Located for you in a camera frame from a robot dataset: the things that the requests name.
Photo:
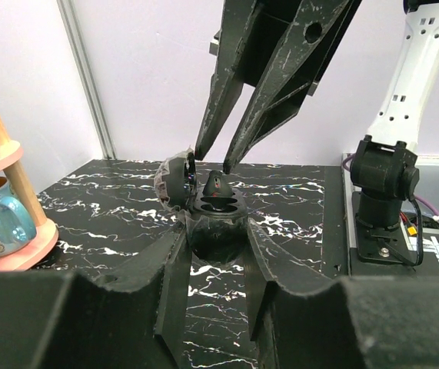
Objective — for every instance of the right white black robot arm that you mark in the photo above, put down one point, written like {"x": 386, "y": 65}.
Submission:
{"x": 384, "y": 164}

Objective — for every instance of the right aluminium corner post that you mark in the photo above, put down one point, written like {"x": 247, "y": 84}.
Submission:
{"x": 76, "y": 41}

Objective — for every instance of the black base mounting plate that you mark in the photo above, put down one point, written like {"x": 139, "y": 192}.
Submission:
{"x": 369, "y": 250}

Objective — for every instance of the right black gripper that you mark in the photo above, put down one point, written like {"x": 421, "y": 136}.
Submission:
{"x": 282, "y": 49}

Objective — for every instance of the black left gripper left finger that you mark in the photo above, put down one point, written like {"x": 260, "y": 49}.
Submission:
{"x": 131, "y": 317}

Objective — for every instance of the blue butterfly ceramic mug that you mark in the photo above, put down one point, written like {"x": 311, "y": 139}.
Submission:
{"x": 17, "y": 227}

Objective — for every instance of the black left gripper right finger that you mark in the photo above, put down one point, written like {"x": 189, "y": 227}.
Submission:
{"x": 299, "y": 318}

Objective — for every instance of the pink three-tier wooden shelf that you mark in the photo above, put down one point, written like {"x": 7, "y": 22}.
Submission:
{"x": 47, "y": 234}

